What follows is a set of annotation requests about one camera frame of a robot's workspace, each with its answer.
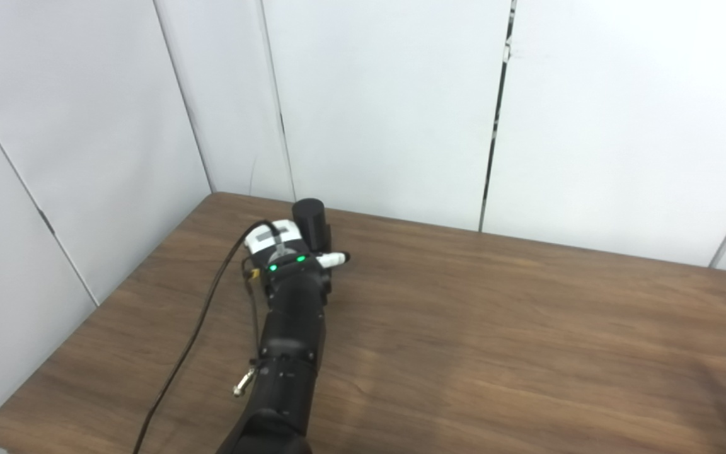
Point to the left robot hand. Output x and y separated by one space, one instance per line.
271 236

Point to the black peg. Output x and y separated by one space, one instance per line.
311 221

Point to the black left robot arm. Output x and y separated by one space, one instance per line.
290 353

